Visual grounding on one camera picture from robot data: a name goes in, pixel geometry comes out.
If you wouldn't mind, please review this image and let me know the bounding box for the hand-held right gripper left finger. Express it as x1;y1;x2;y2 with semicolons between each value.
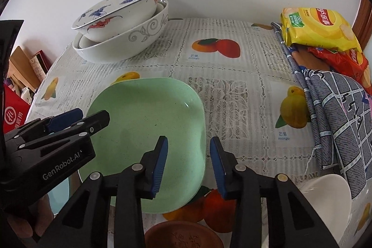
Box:
35;135;169;248

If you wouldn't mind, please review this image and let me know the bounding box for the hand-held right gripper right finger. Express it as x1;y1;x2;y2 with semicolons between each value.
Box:
210;137;340;248

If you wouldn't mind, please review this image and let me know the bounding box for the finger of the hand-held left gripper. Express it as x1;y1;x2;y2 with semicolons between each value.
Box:
16;109;111;157
4;108;84;144

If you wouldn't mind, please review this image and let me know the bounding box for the green square plate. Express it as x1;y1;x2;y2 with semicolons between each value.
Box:
78;77;207;214

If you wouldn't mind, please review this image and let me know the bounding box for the brown clay dish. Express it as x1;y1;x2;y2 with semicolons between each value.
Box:
144;220;225;248

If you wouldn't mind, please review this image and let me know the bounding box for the person's left hand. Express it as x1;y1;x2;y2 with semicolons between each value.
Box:
6;194;56;240

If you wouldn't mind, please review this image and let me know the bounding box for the red paper bag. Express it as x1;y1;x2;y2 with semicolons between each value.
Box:
3;84;31;135

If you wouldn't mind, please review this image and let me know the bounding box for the patterned book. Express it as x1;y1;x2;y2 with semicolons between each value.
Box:
29;52;52;81

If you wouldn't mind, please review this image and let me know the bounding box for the wooden chair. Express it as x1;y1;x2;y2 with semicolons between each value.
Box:
9;46;41;90

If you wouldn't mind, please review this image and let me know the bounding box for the fruit print lace tablecloth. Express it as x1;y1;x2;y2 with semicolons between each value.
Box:
26;17;372;248

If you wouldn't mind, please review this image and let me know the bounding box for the large white grey-scroll bowl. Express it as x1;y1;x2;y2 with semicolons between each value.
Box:
72;0;169;64

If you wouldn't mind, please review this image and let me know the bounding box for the blue and red patterned bowl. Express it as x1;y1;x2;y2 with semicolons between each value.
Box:
71;0;163;42

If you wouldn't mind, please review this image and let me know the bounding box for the grey checked cloth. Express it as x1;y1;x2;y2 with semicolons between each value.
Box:
270;22;372;200

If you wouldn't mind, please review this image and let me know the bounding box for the red chips bag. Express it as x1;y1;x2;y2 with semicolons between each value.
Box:
308;46;372;89

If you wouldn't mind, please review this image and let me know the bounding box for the yellow chips bag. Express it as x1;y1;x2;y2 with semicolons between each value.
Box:
280;7;362;53

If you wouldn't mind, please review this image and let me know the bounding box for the brown wooden door frame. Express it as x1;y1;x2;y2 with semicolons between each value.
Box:
353;0;372;52

